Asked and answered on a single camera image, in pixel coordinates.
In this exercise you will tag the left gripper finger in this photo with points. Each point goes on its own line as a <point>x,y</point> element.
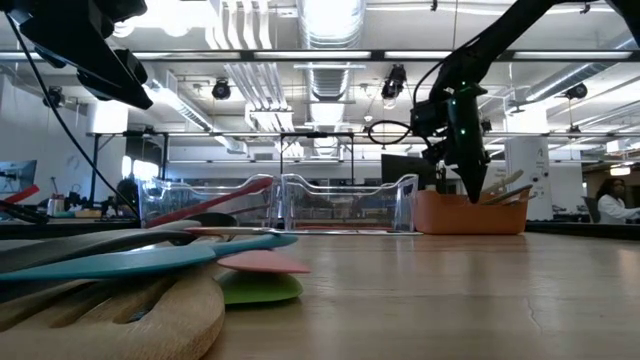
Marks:
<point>95,70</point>
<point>136,65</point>

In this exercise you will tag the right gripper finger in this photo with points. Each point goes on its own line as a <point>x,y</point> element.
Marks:
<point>472,182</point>

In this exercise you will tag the blue silicone spatula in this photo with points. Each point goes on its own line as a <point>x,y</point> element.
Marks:
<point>125,262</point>

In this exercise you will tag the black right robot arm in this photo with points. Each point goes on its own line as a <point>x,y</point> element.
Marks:
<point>500,35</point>

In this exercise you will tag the orange plastic bin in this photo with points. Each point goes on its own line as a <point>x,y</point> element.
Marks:
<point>465,217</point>

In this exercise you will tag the white column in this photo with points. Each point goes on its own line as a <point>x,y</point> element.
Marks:
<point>530,160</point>

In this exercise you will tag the black monitor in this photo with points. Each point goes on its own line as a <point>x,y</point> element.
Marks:
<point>400,172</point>

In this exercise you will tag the black ceiling spotlight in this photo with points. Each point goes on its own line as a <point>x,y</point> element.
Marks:
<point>577,91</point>
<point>221,90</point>

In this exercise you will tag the clear plastic bin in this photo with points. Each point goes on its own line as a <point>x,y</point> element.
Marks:
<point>165,197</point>
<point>350,210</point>

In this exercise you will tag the grey desk monitor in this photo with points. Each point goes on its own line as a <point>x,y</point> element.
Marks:
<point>17,175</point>

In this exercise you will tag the person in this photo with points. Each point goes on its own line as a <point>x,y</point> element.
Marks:
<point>612,207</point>

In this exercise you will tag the red object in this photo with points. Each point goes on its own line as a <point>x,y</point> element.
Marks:
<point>22,194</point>

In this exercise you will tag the pink silicone spatula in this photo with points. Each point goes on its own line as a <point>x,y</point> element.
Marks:
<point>260,262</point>

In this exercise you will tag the green silicone spatula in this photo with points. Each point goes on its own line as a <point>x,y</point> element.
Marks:
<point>260,289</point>

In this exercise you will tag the wooden slotted spatula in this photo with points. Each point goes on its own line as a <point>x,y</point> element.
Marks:
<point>190,325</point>

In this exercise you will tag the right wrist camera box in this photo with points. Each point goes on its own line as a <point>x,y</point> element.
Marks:
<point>425,117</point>

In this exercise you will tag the black overhead frame bar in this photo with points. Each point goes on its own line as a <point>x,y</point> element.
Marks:
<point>507,56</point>

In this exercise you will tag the black overhead camera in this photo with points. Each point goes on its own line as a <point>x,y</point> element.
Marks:
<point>395,82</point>

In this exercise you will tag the lit wall lamp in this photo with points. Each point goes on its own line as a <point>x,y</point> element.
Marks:
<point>620,170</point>

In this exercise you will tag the silver ceiling air duct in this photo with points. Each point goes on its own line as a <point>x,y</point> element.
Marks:
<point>330,30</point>

